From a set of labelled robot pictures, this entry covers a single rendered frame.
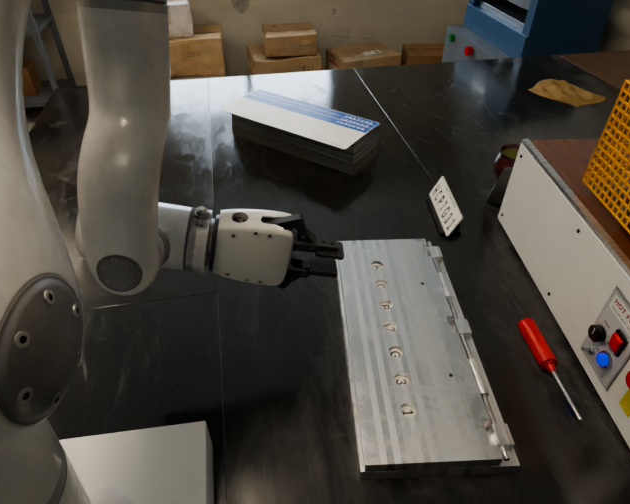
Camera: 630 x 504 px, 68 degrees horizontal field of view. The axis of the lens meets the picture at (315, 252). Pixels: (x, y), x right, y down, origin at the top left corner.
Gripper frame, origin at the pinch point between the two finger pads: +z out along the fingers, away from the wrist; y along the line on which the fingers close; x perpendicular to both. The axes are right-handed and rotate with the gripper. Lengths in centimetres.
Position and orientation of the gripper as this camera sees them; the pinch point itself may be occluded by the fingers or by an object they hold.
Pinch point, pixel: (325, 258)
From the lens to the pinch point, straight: 65.0
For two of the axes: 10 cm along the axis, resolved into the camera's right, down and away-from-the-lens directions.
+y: -2.2, 7.5, 6.3
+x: 0.5, 6.5, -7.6
